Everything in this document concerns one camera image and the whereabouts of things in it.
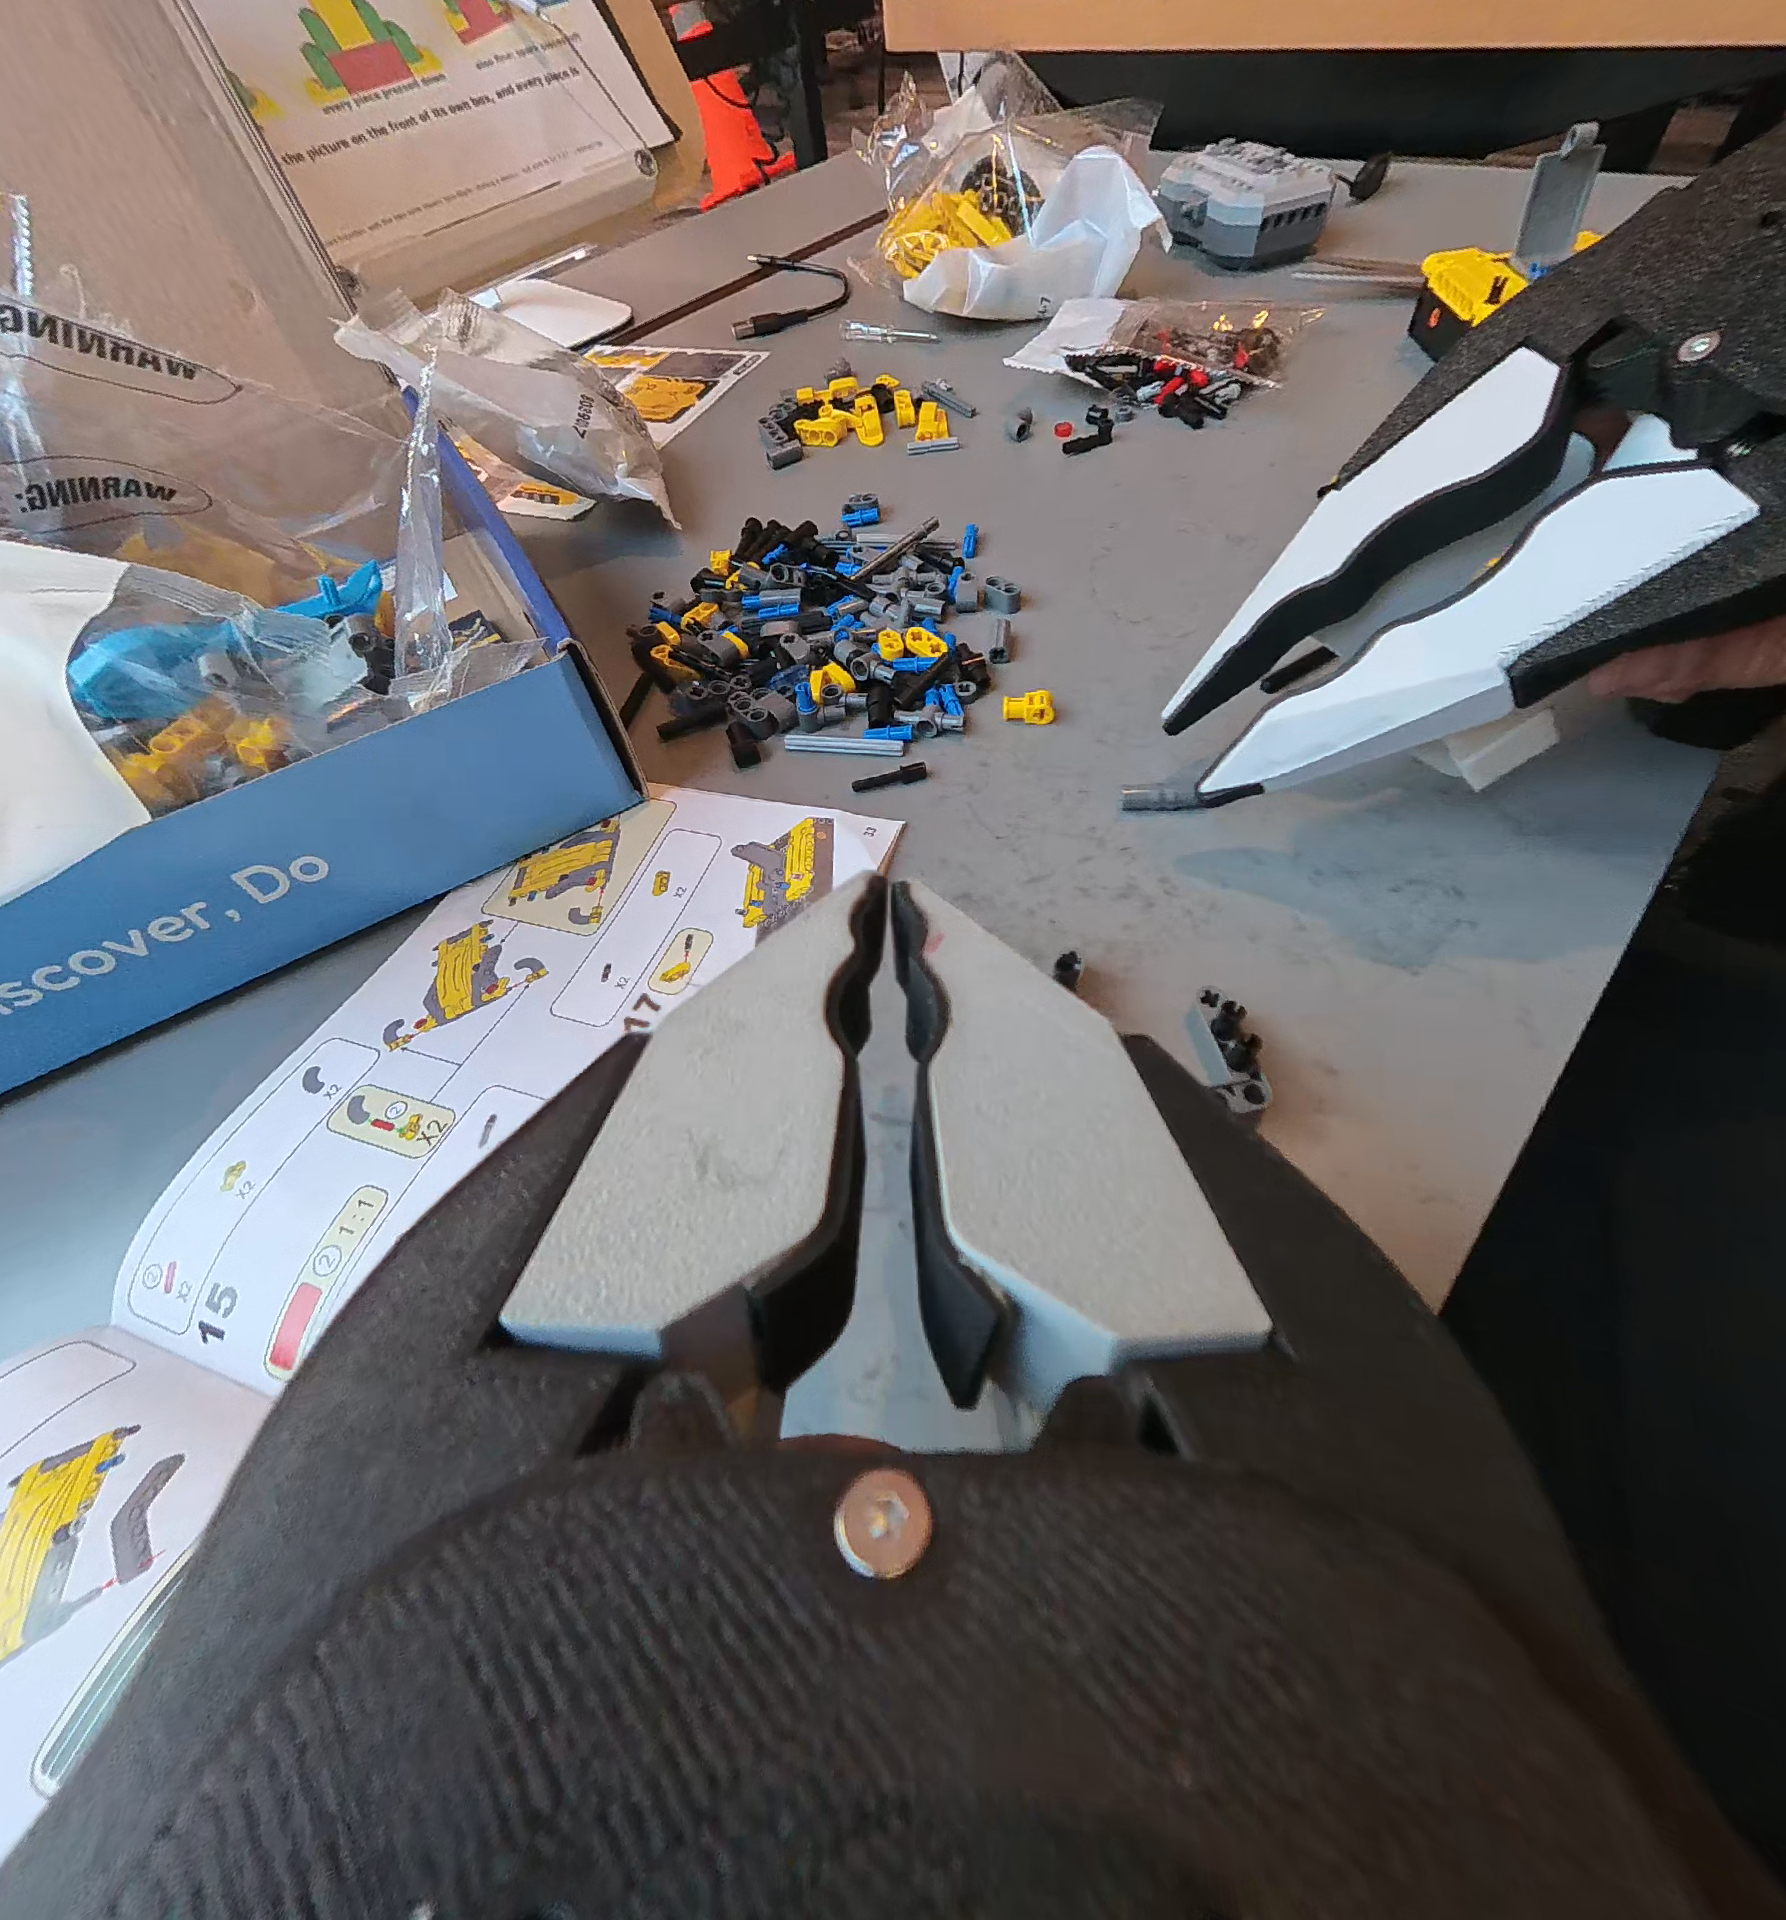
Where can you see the open instruction booklet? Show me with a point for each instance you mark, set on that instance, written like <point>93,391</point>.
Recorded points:
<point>382,1078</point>

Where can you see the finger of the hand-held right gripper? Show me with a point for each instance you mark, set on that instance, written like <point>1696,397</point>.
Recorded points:
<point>1401,494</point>
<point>1508,630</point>

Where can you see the grey desk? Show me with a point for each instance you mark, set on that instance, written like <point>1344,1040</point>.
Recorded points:
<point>1358,929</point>

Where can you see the white opaque plastic bag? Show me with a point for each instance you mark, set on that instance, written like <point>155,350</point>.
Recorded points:
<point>7,720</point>

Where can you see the white flat object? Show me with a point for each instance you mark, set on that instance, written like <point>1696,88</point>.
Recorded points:
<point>559,312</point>

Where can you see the large clear plastic bag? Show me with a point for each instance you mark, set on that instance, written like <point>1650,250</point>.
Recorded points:
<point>159,407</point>

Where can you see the pile of yellow beam pieces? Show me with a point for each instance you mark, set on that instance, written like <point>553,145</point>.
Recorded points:
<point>850,413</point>

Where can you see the printed sheet in acrylic stand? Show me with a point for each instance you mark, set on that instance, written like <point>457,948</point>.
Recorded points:
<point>457,107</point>

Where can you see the crumpled white plastic bag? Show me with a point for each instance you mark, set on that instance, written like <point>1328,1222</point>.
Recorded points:
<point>1044,240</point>

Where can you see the grey axle connector tube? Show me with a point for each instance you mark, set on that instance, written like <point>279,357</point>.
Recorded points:
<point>1164,793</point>

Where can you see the crumpled clear plastic bag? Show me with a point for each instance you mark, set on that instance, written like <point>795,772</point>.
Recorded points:
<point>534,407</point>

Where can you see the yellow and black model assembly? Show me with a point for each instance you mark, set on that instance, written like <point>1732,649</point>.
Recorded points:
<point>1462,293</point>

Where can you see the dark blue cardboard box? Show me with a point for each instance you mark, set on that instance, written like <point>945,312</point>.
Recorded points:
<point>233,899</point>

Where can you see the black angled connector piece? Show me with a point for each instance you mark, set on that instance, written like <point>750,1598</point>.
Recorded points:
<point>1094,435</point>

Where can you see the small yellow connector piece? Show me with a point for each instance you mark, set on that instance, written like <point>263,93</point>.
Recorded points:
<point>1034,705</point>

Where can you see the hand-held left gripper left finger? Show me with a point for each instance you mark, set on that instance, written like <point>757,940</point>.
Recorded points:
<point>684,1184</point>

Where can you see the grey motor block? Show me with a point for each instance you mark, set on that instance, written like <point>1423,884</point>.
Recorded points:
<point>1246,201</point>

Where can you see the yellow printed paper sheet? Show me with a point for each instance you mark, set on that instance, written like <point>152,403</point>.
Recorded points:
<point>676,394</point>

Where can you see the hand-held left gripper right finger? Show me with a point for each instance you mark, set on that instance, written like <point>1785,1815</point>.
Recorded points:
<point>1089,1200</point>

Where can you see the pile of mixed small pieces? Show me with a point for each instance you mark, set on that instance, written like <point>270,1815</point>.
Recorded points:
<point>834,630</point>

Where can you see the person's legs in black pants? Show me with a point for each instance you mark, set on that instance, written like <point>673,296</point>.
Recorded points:
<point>1704,1274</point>

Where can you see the clear plastic pen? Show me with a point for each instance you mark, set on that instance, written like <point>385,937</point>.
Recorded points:
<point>887,330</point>

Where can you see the person's right hand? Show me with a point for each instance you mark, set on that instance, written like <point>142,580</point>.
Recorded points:
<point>1764,659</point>

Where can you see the black axle pin with stop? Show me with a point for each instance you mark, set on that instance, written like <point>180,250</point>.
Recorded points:
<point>892,776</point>

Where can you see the orange traffic cone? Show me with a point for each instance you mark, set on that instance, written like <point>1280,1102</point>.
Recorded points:
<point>728,141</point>

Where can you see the light blue plastic part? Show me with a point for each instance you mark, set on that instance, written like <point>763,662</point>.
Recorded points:
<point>159,659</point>

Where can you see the clear bag of black pieces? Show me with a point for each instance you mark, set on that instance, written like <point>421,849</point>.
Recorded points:
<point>1179,351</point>

